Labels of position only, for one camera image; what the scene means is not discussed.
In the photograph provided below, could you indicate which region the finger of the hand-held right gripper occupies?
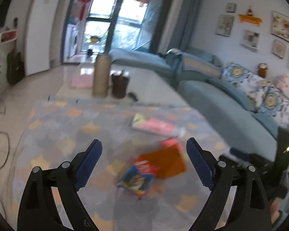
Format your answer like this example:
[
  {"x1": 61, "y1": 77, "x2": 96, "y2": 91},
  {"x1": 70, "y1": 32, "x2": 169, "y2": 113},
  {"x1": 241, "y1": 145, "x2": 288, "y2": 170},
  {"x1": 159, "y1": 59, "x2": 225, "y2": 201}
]
[
  {"x1": 230, "y1": 147, "x2": 254, "y2": 161},
  {"x1": 219, "y1": 154, "x2": 254, "y2": 170}
]

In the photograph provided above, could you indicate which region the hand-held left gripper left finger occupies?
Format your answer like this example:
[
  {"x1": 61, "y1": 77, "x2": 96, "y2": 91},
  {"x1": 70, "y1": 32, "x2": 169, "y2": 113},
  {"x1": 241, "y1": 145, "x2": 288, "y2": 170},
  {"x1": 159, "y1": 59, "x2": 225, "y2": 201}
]
[{"x1": 17, "y1": 139, "x2": 103, "y2": 231}]

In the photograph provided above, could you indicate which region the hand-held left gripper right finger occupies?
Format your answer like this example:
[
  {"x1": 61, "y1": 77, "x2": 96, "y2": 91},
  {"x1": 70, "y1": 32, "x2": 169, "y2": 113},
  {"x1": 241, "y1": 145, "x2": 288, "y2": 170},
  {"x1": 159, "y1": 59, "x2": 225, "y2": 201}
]
[{"x1": 186, "y1": 137, "x2": 272, "y2": 231}]

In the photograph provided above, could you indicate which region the orange plastic bag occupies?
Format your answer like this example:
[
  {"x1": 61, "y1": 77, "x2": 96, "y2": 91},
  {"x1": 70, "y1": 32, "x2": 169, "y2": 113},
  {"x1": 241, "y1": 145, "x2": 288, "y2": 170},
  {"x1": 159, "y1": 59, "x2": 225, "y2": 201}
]
[{"x1": 138, "y1": 138, "x2": 186, "y2": 179}]

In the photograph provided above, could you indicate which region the colourful snack packet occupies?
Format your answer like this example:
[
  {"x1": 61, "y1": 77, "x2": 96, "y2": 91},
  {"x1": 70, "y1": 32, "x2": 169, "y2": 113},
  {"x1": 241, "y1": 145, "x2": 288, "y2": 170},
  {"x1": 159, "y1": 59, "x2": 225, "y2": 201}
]
[{"x1": 117, "y1": 156, "x2": 159, "y2": 199}]

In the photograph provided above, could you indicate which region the person's right hand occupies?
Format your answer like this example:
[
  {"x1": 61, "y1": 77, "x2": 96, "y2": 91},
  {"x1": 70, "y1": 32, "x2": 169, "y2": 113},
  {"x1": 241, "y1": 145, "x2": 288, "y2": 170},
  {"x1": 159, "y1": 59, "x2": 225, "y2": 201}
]
[{"x1": 270, "y1": 196, "x2": 284, "y2": 229}]

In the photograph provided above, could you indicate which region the blue sofa cushion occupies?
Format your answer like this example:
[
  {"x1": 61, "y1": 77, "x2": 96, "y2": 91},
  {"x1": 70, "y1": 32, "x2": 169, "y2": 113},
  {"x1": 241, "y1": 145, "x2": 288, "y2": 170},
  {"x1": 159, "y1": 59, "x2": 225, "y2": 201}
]
[
  {"x1": 208, "y1": 78, "x2": 256, "y2": 113},
  {"x1": 252, "y1": 113, "x2": 280, "y2": 135}
]

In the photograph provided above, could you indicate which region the patterned plastic table mat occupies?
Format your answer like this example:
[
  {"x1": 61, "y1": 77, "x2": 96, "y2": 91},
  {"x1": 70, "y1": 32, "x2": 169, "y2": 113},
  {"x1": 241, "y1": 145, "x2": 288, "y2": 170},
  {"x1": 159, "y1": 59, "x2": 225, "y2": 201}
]
[{"x1": 14, "y1": 99, "x2": 234, "y2": 231}]

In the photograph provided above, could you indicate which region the floral sofa cushion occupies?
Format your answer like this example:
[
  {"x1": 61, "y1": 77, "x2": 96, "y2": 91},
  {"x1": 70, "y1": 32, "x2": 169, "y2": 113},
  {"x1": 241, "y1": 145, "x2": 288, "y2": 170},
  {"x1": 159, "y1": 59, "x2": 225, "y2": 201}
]
[
  {"x1": 223, "y1": 63, "x2": 250, "y2": 85},
  {"x1": 259, "y1": 87, "x2": 289, "y2": 127},
  {"x1": 247, "y1": 74, "x2": 280, "y2": 107}
]

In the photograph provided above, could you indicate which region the blue sofa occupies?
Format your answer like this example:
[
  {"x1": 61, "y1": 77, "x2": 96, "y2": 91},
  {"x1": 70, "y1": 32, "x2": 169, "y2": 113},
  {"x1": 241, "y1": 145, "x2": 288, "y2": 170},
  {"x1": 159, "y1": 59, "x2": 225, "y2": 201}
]
[{"x1": 108, "y1": 48, "x2": 289, "y2": 164}]

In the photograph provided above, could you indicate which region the pink plush toy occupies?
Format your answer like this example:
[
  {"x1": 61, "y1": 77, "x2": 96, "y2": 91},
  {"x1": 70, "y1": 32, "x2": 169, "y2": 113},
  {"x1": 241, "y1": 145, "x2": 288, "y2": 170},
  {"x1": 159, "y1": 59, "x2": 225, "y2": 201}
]
[{"x1": 276, "y1": 74, "x2": 288, "y2": 89}]

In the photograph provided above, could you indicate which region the dark brown cup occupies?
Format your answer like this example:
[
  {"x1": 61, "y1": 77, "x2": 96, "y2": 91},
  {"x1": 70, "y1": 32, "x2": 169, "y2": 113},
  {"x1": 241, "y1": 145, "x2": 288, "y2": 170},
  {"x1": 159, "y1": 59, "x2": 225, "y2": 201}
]
[{"x1": 111, "y1": 70, "x2": 129, "y2": 99}]

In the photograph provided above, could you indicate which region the gold thermos flask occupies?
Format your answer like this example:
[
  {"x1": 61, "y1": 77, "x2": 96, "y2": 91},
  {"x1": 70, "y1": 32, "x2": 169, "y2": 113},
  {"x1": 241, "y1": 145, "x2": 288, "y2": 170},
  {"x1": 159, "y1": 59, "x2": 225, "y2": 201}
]
[{"x1": 92, "y1": 54, "x2": 111, "y2": 98}]

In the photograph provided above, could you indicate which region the blue yellow sofa throw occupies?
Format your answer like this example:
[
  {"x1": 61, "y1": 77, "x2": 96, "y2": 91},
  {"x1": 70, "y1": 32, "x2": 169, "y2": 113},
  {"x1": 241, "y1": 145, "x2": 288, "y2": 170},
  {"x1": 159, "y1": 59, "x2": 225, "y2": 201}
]
[{"x1": 182, "y1": 53, "x2": 223, "y2": 79}]

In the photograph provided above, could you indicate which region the white framed picture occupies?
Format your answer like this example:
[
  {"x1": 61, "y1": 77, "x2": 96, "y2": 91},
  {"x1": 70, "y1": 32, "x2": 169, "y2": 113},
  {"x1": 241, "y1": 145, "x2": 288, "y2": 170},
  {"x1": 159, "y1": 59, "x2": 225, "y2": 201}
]
[{"x1": 241, "y1": 30, "x2": 260, "y2": 52}]

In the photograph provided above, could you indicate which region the dark guitar bag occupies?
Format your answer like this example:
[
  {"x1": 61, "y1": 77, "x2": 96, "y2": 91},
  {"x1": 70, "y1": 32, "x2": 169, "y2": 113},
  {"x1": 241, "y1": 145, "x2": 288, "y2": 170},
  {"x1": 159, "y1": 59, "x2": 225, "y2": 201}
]
[{"x1": 7, "y1": 50, "x2": 25, "y2": 85}]

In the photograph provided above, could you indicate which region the white washing machine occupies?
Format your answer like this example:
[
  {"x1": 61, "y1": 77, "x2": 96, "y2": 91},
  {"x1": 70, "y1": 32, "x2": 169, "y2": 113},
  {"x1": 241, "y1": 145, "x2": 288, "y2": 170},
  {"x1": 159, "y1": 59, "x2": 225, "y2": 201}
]
[{"x1": 65, "y1": 24, "x2": 81, "y2": 58}]

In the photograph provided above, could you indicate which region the large flower painting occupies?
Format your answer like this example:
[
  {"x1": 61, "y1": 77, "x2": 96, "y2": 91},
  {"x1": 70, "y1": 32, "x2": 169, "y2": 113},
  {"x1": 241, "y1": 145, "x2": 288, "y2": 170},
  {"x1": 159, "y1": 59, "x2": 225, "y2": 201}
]
[{"x1": 271, "y1": 11, "x2": 289, "y2": 46}]

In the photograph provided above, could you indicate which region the tall black framed picture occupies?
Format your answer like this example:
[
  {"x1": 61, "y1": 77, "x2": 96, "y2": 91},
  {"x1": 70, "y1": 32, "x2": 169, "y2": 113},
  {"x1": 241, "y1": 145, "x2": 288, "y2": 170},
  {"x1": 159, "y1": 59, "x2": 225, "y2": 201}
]
[{"x1": 215, "y1": 14, "x2": 235, "y2": 36}]

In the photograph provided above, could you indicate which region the white refrigerator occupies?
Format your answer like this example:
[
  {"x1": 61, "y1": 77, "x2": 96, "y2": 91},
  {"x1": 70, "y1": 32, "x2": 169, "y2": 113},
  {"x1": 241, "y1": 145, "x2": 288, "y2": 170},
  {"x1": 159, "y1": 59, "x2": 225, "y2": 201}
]
[{"x1": 24, "y1": 0, "x2": 73, "y2": 77}]

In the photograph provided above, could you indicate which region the grey blue curtain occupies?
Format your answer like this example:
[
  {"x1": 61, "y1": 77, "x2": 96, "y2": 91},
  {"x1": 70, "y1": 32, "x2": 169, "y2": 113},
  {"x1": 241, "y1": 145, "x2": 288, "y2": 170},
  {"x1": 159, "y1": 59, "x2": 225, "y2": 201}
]
[{"x1": 170, "y1": 0, "x2": 205, "y2": 53}]

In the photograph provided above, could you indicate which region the dark framed glass door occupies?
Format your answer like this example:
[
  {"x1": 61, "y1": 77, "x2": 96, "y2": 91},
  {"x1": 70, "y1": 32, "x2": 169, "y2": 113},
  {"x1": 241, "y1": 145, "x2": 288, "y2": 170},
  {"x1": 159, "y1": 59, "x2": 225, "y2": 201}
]
[{"x1": 60, "y1": 0, "x2": 176, "y2": 64}]

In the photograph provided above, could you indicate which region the red box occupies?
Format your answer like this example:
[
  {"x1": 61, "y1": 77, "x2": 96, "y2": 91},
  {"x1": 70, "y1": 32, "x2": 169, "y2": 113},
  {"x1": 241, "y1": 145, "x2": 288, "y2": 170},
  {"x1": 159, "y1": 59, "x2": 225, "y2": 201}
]
[{"x1": 1, "y1": 31, "x2": 17, "y2": 40}]

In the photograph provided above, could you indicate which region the red hanging decoration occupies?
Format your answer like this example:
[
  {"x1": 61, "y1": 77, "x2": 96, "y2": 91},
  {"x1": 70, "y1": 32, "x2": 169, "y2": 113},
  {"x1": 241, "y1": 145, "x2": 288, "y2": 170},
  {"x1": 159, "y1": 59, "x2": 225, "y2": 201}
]
[{"x1": 78, "y1": 0, "x2": 94, "y2": 21}]

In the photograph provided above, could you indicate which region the black floor cable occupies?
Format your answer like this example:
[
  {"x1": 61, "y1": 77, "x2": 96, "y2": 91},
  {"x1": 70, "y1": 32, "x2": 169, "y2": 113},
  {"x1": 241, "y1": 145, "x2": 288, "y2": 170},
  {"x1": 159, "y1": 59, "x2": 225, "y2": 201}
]
[{"x1": 0, "y1": 99, "x2": 11, "y2": 181}]

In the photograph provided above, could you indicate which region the yellow wall shelf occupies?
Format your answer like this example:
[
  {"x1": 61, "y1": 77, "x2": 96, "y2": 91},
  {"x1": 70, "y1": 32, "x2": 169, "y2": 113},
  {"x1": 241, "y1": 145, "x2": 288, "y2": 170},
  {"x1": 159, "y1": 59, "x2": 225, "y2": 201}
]
[{"x1": 238, "y1": 14, "x2": 263, "y2": 26}]

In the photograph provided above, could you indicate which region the white wall shelf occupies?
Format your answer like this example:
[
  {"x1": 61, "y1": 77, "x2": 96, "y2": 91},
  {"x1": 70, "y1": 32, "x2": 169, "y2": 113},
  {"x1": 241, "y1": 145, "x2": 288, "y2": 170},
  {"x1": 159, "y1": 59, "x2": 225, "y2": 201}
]
[{"x1": 0, "y1": 30, "x2": 17, "y2": 47}]

